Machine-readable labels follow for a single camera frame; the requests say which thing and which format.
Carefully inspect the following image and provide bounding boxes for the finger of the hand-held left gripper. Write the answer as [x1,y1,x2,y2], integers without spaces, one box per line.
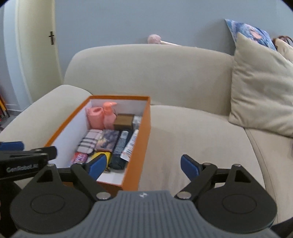
[0,141,25,152]
[29,146,58,161]

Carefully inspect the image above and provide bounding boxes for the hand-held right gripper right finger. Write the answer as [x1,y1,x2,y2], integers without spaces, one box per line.
[174,154,266,202]

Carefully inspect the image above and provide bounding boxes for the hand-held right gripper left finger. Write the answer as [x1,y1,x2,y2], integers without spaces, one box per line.
[22,154,114,202]

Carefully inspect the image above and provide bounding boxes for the yellow tape measure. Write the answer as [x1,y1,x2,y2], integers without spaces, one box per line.
[88,152,112,172]

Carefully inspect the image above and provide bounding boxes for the red and blue tin case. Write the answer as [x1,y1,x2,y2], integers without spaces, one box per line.
[70,152,88,166]

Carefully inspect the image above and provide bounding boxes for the dark blue bottle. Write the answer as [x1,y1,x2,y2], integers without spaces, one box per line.
[109,130,135,171]

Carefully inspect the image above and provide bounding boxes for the plaid glasses case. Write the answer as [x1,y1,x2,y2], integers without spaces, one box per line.
[77,129,103,153]

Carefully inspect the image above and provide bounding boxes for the floral print card box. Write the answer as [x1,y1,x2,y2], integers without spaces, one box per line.
[95,129,120,153]

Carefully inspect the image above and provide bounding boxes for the white squeeze tube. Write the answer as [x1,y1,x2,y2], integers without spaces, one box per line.
[120,129,140,161]

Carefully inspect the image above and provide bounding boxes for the orange cardboard box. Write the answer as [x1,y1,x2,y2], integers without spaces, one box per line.
[44,95,151,192]

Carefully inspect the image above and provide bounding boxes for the pink cylinder roller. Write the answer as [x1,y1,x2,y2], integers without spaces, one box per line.
[86,107,105,130]

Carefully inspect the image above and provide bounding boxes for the small brown box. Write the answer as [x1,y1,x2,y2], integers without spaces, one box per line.
[113,114,134,131]

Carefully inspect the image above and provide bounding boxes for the pink pump bottle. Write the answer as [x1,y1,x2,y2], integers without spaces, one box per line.
[103,102,118,131]

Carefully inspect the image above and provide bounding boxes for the small clear plastic box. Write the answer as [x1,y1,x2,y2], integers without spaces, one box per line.
[132,116,143,131]

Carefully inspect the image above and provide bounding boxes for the red and yellow poles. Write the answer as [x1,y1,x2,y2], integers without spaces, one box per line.
[0,94,11,120]

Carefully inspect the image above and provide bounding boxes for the beige sofa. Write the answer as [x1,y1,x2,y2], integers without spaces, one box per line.
[0,43,293,229]

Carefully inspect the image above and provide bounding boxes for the cream door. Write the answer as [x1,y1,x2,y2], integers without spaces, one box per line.
[3,0,63,111]

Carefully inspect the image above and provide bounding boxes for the beige cushion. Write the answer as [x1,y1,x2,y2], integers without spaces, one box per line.
[228,32,293,138]

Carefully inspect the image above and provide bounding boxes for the pink plush toy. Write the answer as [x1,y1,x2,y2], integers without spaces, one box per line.
[148,34,182,47]

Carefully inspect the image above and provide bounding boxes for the blue printed pillow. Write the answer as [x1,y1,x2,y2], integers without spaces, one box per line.
[224,19,277,52]

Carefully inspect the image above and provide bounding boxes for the beige bag with brown handles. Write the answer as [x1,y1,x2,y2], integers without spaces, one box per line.
[272,35,293,63]

